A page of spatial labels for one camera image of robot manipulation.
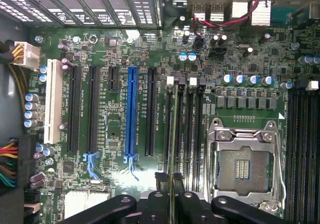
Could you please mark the blue rear video port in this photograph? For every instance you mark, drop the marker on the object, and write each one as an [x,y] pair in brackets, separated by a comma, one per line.
[281,15]

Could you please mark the long black expansion slot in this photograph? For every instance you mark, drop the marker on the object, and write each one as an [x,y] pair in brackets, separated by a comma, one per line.
[93,109]
[74,109]
[151,109]

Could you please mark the white PCI expansion slot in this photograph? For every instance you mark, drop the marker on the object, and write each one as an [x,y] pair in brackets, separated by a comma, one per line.
[53,101]

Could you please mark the blue expansion slot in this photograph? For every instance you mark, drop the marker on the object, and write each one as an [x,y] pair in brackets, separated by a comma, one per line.
[132,109]

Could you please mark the white power connector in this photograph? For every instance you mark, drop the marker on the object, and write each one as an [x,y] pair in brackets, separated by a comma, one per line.
[28,55]

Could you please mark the RAM slot with black latch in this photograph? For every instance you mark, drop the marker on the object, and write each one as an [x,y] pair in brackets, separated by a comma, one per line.
[301,146]
[200,124]
[181,124]
[291,146]

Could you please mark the silver rear port block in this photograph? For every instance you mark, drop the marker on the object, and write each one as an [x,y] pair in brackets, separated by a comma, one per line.
[261,13]

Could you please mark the RAM slot with white latch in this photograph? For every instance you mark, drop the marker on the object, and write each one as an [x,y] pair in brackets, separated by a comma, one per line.
[169,101]
[311,146]
[191,124]

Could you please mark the green PC motherboard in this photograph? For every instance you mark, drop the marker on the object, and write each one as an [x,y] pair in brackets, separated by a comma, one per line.
[225,109]

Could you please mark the short black expansion slot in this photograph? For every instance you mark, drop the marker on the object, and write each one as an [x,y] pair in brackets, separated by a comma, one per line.
[113,79]

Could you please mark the silver double USB port block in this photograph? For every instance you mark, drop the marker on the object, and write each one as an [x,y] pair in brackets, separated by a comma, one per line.
[207,10]

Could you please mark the metal socket locking lever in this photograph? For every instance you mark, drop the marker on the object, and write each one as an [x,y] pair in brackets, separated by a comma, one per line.
[280,159]
[210,144]

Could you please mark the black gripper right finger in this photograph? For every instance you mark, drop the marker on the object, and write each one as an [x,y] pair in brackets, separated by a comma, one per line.
[190,209]

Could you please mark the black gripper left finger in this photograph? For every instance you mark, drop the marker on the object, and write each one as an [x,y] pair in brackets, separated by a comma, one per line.
[152,209]

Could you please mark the silver CPU socket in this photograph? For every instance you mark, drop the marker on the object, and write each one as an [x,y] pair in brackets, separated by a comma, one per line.
[246,169]

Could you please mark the grey metal PC case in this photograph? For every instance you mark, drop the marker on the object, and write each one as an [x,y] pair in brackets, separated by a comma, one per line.
[10,91]

